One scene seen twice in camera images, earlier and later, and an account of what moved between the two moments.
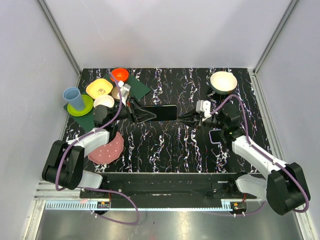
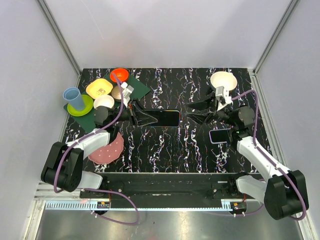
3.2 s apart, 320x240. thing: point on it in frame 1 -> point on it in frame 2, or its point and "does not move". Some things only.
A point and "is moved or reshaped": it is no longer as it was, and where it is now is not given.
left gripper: x=133 y=112 does not move
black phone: x=164 y=113 is moved or reshaped
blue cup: x=75 y=98 does not move
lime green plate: x=88 y=104 does not move
